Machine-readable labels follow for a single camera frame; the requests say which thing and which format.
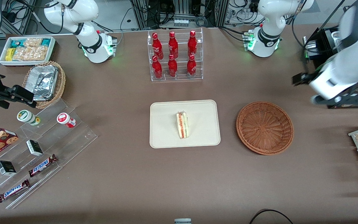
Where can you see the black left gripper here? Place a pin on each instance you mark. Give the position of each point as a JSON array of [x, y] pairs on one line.
[[301, 78]]

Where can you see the plastic-wrapped triangle sandwich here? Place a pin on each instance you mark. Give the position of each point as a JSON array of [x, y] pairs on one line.
[[182, 126]]

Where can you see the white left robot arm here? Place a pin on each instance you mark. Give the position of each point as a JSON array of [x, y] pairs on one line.
[[346, 68]]

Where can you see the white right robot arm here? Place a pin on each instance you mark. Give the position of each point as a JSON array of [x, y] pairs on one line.
[[95, 46]]

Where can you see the aluminium foil tray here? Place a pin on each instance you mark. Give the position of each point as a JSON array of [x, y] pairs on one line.
[[43, 82]]

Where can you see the light woven wicker basket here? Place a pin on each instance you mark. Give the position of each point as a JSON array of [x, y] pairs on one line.
[[60, 84]]

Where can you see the round brown wicker basket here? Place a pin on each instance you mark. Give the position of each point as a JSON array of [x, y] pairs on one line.
[[264, 127]]

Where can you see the cream rectangular tray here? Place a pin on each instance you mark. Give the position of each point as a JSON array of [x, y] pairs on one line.
[[166, 130]]

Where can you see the green-lidded sunflower jar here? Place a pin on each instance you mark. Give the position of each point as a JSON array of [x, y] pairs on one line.
[[26, 116]]

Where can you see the yellow snack pack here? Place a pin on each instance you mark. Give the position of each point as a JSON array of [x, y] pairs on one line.
[[10, 54]]

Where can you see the clear bag of crackers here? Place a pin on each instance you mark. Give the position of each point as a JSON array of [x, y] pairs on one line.
[[33, 42], [29, 53]]

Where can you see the small black carton box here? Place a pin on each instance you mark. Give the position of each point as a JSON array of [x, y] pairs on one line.
[[6, 168], [34, 148]]

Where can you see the red-lidded small jar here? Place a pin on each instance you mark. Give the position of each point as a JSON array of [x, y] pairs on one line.
[[64, 119]]

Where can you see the teal snack pack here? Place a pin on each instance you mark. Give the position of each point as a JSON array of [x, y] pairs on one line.
[[16, 43], [46, 42]]

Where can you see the white plastic snack bin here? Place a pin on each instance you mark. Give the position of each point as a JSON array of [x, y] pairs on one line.
[[52, 53]]

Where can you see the Snickers chocolate bar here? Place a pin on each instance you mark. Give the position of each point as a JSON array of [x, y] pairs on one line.
[[12, 190], [42, 165]]

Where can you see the clear acrylic tiered shelf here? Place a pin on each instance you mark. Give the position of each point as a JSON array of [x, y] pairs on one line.
[[82, 135]]

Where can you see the red cola bottle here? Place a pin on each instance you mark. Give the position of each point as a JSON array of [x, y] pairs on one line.
[[173, 43], [192, 42], [191, 65], [157, 67], [156, 43], [172, 66]]

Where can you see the clear acrylic bottle rack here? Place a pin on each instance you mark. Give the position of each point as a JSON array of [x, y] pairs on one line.
[[182, 77]]

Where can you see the white power strip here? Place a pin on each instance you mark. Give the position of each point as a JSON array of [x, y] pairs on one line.
[[181, 22]]

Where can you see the small grey box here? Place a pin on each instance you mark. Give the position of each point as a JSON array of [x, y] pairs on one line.
[[182, 221]]

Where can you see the black metal frame stand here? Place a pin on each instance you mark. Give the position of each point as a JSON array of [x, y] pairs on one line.
[[322, 40]]

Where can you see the aluminium profile post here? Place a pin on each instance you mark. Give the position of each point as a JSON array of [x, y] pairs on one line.
[[26, 15], [221, 12], [141, 14]]

